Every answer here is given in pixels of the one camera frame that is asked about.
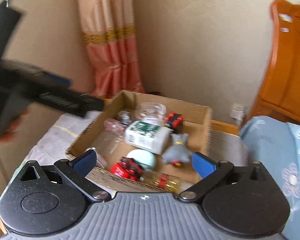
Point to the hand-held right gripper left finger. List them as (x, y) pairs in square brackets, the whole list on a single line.
[(86, 162)]

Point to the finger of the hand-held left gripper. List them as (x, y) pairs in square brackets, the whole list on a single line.
[(65, 101), (40, 76)]

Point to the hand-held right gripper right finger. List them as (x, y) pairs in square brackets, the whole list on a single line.
[(203, 166)]

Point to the clear plastic jar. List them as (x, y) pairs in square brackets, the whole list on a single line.
[(108, 143)]

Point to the grey animal figurine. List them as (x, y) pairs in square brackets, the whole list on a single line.
[(177, 150)]

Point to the cardboard box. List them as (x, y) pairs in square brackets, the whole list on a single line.
[(197, 127)]

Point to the gold glitter bottle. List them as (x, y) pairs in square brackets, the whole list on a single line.
[(165, 181)]

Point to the pink pig toy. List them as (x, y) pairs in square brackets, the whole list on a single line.
[(113, 126)]

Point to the mint green round case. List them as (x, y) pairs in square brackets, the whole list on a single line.
[(143, 158)]

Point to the white bottle with green label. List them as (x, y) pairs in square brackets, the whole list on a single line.
[(146, 136)]

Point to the black and red toy car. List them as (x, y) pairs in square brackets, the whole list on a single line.
[(174, 123)]

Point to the small grey toy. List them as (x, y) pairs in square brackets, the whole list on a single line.
[(125, 116)]

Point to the blue floral quilt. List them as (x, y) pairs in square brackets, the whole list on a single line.
[(275, 155)]

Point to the pink and beige curtain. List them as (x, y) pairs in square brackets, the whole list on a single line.
[(110, 42)]

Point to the clear round plastic container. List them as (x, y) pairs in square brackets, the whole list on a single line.
[(150, 112)]

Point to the wooden headboard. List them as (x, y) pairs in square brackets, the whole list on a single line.
[(287, 67)]

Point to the white wall socket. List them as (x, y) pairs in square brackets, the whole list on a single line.
[(238, 111)]

